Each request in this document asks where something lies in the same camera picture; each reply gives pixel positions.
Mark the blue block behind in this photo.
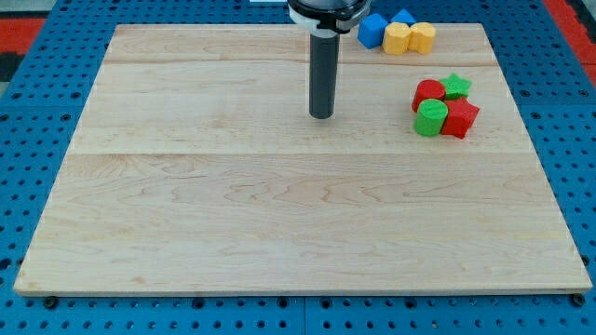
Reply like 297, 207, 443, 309
390, 8, 417, 26

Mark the yellow block right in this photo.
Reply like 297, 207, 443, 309
408, 22, 437, 55

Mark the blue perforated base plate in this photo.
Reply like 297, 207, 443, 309
1, 0, 595, 334

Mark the blue cube block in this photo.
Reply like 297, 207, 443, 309
358, 13, 388, 49

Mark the yellow block left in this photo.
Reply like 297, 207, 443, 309
382, 22, 412, 55

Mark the green star block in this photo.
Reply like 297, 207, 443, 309
440, 73, 472, 100

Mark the yellow block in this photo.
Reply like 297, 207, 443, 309
382, 22, 412, 55
408, 22, 437, 55

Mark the red cylinder block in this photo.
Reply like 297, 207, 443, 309
411, 79, 446, 113

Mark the black white robot end flange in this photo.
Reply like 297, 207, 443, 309
288, 0, 372, 38

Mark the red star block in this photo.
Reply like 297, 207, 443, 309
440, 97, 480, 139

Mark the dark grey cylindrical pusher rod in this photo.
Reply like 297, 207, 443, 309
309, 35, 340, 119

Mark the light wooden board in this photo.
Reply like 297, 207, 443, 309
14, 23, 592, 297

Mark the green cylinder block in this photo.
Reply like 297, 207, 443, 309
413, 99, 449, 137

